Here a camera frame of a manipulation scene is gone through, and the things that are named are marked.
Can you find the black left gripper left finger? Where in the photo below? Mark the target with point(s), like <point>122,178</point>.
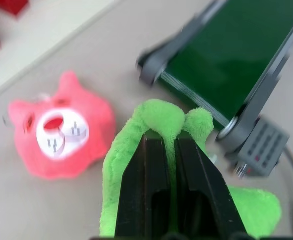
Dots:
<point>141,190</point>

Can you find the green conveyor belt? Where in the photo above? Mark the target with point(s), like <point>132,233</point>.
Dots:
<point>221,60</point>

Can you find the red box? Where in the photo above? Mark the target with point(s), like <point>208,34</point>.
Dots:
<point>6,6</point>

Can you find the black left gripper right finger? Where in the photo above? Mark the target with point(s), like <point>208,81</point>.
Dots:
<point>206,190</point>

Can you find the pink plush bear head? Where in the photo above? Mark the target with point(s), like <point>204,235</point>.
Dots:
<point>61,130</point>

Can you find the green plush toy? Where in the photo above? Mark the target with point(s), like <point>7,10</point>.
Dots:
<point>159,117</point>

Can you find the grey conveyor control box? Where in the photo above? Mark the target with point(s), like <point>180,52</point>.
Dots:
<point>261,147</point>

